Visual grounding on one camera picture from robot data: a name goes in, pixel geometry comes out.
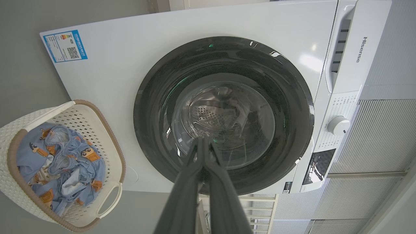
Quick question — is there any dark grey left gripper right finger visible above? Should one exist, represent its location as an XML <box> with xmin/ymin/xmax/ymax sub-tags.
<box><xmin>203</xmin><ymin>138</ymin><xmax>254</xmax><ymax>234</ymax></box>

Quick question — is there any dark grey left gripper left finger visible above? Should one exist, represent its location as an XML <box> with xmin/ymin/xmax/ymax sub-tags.
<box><xmin>153</xmin><ymin>138</ymin><xmax>204</xmax><ymax>234</ymax></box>

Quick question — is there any round black glass washer door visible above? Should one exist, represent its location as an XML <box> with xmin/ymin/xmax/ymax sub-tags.
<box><xmin>133</xmin><ymin>36</ymin><xmax>315</xmax><ymax>195</ymax></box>

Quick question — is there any blue cartoon print garment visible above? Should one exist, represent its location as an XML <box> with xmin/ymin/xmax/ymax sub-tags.
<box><xmin>16</xmin><ymin>122</ymin><xmax>82</xmax><ymax>186</ymax></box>
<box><xmin>31</xmin><ymin>143</ymin><xmax>106</xmax><ymax>216</ymax></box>

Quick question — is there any steel washer drum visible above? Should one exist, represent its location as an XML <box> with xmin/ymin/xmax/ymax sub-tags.
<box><xmin>172</xmin><ymin>81</ymin><xmax>276</xmax><ymax>169</ymax></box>

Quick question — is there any black washing machine display panel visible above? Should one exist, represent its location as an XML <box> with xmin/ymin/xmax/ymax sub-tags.
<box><xmin>302</xmin><ymin>149</ymin><xmax>336</xmax><ymax>186</ymax></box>

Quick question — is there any white front-load washing machine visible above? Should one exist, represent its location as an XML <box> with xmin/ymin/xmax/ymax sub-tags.
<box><xmin>40</xmin><ymin>0</ymin><xmax>393</xmax><ymax>195</ymax></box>

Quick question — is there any white slatted rack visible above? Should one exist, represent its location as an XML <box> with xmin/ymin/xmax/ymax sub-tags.
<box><xmin>239</xmin><ymin>194</ymin><xmax>280</xmax><ymax>234</ymax></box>

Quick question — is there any round drain filter cover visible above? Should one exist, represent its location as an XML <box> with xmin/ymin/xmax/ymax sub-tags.
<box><xmin>124</xmin><ymin>166</ymin><xmax>139</xmax><ymax>183</ymax></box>

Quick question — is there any cream perforated laundry basket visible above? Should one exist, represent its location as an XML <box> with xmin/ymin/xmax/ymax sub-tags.
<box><xmin>0</xmin><ymin>100</ymin><xmax>126</xmax><ymax>232</ymax></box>

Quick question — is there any white round control knob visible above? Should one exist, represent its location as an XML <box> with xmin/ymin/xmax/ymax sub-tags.
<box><xmin>327</xmin><ymin>116</ymin><xmax>351</xmax><ymax>136</ymax></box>

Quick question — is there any white detergent drawer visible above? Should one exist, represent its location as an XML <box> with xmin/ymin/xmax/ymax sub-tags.
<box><xmin>325</xmin><ymin>0</ymin><xmax>393</xmax><ymax>95</ymax></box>

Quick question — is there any blue energy label sticker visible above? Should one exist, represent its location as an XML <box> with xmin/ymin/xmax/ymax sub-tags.
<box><xmin>43</xmin><ymin>30</ymin><xmax>88</xmax><ymax>63</ymax></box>

